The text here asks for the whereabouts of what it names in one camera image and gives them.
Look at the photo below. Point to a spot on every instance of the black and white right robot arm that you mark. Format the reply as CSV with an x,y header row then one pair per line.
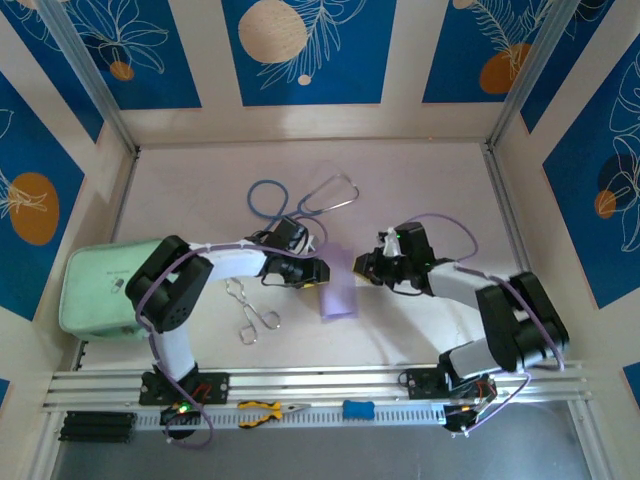
x,y
455,280

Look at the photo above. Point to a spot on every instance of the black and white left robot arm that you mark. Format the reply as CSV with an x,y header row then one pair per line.
x,y
230,262

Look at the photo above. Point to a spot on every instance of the metal crucible tongs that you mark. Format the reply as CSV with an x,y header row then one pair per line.
x,y
247,306

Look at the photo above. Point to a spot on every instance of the blue stethoscope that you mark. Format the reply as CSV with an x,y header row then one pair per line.
x,y
287,200

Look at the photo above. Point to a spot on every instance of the mint green zip pouch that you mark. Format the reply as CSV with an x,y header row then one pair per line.
x,y
95,290

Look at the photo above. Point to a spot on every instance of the black ribbed block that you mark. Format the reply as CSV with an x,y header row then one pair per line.
x,y
97,427

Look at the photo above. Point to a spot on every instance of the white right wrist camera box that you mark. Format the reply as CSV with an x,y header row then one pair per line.
x,y
390,247

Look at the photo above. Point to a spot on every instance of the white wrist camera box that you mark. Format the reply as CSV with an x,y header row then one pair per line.
x,y
390,247
311,245

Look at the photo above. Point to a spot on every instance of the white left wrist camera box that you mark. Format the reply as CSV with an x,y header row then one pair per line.
x,y
311,245

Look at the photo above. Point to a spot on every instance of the aluminium mounting rail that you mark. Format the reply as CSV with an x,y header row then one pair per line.
x,y
325,382

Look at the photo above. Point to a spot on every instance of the aluminium table edge rail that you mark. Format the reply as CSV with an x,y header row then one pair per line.
x,y
504,200
122,205

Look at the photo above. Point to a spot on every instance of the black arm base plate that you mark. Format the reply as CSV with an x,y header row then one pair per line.
x,y
217,387
417,382

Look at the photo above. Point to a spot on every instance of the aluminium corner post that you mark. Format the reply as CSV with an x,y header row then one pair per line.
x,y
90,70
530,70

